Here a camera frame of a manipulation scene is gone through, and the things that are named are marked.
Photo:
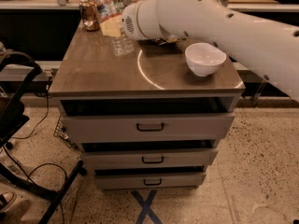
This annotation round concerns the middle grey drawer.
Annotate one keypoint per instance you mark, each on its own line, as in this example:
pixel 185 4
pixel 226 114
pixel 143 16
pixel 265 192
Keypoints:
pixel 141 159

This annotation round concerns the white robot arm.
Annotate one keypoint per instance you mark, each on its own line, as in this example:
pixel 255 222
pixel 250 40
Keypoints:
pixel 270 49

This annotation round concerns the wire basket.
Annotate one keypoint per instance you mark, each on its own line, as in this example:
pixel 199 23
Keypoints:
pixel 60 132

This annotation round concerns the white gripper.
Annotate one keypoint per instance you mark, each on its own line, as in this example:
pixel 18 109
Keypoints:
pixel 129 21

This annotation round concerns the shoe with white sole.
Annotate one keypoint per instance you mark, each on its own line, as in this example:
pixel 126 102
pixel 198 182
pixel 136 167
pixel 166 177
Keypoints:
pixel 6 200

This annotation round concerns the bottom grey drawer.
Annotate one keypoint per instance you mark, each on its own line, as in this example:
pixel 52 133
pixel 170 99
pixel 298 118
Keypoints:
pixel 190 179

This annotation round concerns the white ceramic bowl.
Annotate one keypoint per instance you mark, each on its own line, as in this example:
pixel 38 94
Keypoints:
pixel 204 59

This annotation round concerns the grey drawer cabinet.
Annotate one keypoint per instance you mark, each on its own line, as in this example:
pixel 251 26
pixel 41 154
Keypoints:
pixel 152 80

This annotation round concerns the grey drawer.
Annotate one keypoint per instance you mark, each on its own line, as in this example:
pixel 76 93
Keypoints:
pixel 190 179
pixel 141 159
pixel 145 128

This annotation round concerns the clear plastic water bottle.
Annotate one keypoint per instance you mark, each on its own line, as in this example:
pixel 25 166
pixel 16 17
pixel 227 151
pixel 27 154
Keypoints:
pixel 108 9

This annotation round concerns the copper soda can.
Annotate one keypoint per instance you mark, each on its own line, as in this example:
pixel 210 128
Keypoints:
pixel 88 15

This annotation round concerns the top grey drawer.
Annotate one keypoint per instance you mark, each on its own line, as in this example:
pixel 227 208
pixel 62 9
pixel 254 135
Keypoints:
pixel 145 128

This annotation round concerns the yellow brown chip bag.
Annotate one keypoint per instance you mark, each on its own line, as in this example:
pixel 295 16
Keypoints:
pixel 170 40

